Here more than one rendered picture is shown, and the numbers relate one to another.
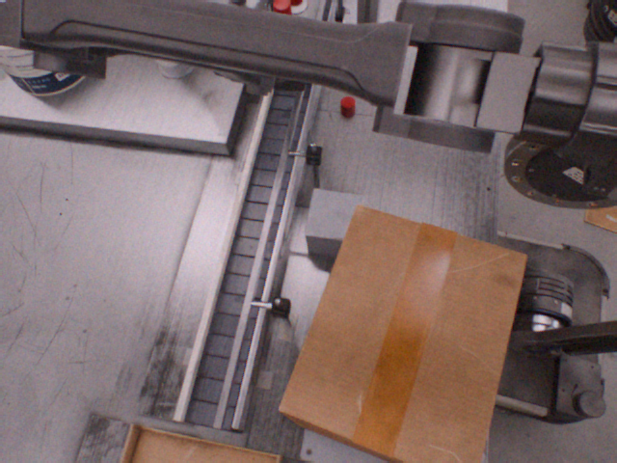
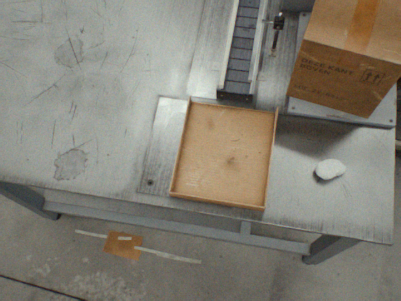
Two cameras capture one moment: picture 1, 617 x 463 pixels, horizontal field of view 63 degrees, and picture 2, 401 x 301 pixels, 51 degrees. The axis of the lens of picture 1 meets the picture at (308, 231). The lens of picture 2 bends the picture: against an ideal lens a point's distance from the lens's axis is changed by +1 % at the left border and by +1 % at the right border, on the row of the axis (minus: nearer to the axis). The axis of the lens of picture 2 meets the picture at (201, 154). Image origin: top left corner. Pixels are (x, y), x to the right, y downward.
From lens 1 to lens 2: 0.64 m
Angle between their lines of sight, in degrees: 4
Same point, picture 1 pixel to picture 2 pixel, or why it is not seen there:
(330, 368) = (328, 20)
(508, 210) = not seen: hidden behind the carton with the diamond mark
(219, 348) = (237, 54)
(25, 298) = (106, 37)
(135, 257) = (172, 14)
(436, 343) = (384, 7)
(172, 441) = (210, 107)
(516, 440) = not seen: hidden behind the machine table
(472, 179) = not seen: outside the picture
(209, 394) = (234, 77)
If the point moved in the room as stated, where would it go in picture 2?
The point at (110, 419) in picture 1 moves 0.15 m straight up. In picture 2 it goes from (171, 98) to (165, 71)
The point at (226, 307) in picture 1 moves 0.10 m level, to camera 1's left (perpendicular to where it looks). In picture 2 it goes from (238, 34) to (206, 39)
